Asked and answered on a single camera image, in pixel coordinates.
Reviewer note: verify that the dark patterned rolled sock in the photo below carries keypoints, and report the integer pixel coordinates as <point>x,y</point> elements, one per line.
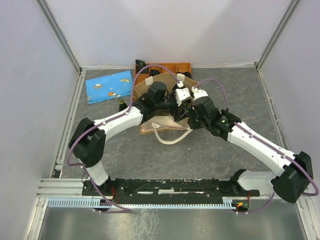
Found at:
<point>139,64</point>

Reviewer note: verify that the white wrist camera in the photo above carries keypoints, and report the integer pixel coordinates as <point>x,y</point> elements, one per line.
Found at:
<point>198,93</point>
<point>182,95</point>

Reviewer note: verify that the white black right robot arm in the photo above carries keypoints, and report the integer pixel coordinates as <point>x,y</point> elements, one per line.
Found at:
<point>293,172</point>

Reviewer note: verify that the orange wooden compartment tray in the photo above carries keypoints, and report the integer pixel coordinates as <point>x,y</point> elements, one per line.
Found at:
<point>172,66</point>

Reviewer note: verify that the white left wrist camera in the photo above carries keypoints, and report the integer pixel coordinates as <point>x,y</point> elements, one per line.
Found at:
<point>182,95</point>

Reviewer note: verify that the blue space-print cloth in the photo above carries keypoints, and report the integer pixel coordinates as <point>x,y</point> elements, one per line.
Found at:
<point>109,87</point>

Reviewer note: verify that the green glass beverage bottle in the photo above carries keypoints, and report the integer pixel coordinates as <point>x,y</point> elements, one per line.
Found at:
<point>122,107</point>

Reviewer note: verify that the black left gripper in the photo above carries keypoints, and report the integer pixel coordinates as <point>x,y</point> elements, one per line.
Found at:
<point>184,114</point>

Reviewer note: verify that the dark orange-striped rolled sock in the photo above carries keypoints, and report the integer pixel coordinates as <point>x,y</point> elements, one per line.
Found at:
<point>154,72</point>

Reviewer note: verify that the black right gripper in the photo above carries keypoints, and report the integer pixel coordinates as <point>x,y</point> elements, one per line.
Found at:
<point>191,124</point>

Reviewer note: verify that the dark yellow-patterned rolled sock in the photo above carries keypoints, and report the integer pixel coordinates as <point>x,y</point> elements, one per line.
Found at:
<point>186,74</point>

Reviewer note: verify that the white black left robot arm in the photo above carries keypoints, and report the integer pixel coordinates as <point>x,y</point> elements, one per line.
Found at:
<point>162,109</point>

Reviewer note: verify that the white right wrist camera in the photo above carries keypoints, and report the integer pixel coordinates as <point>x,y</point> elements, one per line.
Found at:
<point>198,93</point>

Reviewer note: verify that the burlap canvas tote bag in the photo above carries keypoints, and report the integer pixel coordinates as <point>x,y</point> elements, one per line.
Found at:
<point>162,119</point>

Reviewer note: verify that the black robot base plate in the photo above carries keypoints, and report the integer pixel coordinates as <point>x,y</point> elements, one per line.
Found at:
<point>174,191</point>

